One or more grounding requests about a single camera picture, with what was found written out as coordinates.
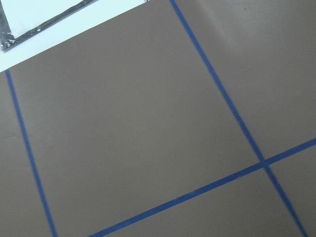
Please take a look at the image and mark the black framed white board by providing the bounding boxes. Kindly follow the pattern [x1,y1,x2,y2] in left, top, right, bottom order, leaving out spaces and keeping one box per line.
[0,0,95,52]

